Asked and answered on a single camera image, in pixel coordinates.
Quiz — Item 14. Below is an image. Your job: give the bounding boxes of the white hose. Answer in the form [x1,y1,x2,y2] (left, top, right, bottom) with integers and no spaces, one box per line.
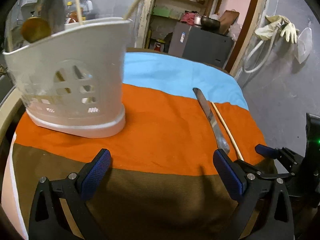
[242,27,279,74]

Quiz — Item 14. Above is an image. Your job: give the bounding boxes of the silver table knife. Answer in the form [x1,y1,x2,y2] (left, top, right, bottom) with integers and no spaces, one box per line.
[193,87,230,154]

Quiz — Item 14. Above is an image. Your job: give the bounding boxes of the grey cabinet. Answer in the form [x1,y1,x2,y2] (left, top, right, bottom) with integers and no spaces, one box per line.
[168,22,234,68]

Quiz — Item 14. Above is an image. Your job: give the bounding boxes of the clear hanging plastic bag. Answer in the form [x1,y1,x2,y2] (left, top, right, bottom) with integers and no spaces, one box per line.
[294,21,313,64]

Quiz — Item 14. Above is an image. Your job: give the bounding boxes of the green box on shelf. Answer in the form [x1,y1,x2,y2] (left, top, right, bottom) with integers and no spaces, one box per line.
[152,6,171,18]

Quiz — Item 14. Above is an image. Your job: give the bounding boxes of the black bowl on cabinet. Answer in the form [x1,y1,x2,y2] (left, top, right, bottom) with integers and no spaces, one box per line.
[201,16,220,33]

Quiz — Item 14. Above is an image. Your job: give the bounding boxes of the white plastic utensil holder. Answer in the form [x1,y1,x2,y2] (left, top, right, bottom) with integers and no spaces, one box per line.
[4,17,131,138]

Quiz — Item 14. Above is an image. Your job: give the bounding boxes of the striped blue orange brown cloth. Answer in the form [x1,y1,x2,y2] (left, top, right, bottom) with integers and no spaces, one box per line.
[1,51,275,239]

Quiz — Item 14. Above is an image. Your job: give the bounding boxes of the white rubber gloves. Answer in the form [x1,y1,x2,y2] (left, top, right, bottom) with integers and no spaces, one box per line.
[254,15,298,44]

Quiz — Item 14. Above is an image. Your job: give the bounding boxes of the silver spoon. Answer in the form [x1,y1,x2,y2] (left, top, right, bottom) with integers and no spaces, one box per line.
[40,0,66,34]

